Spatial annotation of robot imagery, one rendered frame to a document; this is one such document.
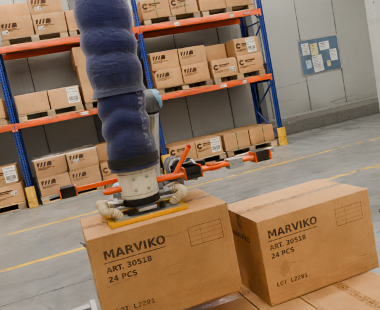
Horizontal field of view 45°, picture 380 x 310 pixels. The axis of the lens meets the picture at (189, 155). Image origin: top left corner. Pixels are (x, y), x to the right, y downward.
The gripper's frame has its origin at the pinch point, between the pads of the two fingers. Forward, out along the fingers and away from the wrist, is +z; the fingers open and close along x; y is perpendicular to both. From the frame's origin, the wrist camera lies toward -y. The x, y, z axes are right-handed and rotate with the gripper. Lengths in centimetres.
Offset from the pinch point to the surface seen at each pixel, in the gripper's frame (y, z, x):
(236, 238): -15.7, -5.7, -39.3
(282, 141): -426, -697, -114
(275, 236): -24.0, 20.5, -33.9
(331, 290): -45, 25, -65
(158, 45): -229, -844, 148
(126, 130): 29.4, 9.0, 25.1
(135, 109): 23.8, 8.3, 33.2
